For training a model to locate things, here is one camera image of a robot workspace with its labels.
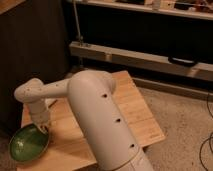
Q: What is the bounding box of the black floor cable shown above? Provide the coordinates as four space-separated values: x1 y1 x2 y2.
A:
199 89 213 171

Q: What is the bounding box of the black case handle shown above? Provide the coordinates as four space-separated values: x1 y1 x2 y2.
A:
168 57 198 67

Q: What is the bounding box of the cluttered wooden shelf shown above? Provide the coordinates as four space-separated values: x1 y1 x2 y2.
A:
66 0 213 21

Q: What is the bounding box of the long metal case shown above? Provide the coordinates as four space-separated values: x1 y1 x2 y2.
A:
69 41 213 81

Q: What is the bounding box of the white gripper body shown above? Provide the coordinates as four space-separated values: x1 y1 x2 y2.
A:
30 109 51 131

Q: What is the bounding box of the metal stand pole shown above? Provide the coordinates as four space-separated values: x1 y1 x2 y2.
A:
72 0 84 69

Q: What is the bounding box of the green ceramic bowl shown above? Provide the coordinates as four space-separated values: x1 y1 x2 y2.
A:
8 124 50 163

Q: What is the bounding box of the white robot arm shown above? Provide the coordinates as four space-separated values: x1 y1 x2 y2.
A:
14 70 154 171

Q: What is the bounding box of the wooden folding table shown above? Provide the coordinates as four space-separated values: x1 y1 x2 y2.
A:
17 71 165 171

